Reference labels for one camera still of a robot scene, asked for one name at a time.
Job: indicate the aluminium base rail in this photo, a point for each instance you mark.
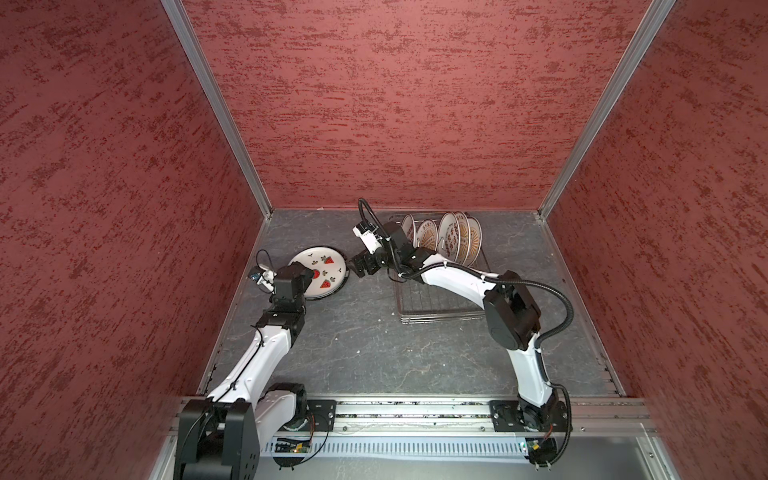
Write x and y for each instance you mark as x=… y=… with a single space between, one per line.
x=412 y=427

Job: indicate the aluminium corner post left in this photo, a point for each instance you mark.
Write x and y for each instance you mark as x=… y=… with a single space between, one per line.
x=184 y=31

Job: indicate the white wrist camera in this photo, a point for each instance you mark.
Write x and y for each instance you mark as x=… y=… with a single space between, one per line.
x=366 y=233
x=264 y=279

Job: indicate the base circuit board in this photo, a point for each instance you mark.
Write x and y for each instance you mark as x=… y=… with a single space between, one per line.
x=541 y=452
x=289 y=452

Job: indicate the right base circuit board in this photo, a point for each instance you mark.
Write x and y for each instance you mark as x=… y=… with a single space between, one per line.
x=541 y=452

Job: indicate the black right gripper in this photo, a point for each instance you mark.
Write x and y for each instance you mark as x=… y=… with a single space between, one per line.
x=368 y=258

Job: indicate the white plate blue rim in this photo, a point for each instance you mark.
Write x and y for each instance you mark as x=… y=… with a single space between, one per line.
x=427 y=235

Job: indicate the orange sunburst green rim plate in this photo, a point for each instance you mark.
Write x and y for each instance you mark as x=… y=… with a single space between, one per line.
x=475 y=242

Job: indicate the aluminium corner post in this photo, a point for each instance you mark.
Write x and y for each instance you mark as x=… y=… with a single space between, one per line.
x=184 y=31
x=648 y=28

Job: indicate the left base circuit board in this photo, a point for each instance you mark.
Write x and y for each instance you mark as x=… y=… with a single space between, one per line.
x=289 y=452

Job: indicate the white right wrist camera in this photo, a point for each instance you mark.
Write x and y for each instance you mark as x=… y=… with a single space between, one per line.
x=366 y=233

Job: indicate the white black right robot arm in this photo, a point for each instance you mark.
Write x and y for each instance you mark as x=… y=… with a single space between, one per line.
x=511 y=313

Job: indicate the aluminium corner post right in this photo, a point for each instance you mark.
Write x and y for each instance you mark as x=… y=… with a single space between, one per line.
x=648 y=28

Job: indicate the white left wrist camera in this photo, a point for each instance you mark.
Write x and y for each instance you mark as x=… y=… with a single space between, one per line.
x=264 y=279

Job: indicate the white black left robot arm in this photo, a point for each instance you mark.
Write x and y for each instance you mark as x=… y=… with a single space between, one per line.
x=220 y=436

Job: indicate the metal wire dish rack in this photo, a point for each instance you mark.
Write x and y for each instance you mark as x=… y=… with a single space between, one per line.
x=422 y=304

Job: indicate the white plate red flowers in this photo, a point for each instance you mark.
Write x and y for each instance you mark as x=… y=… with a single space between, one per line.
x=408 y=227

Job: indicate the plain white plate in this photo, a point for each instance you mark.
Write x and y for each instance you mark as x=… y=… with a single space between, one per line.
x=329 y=271

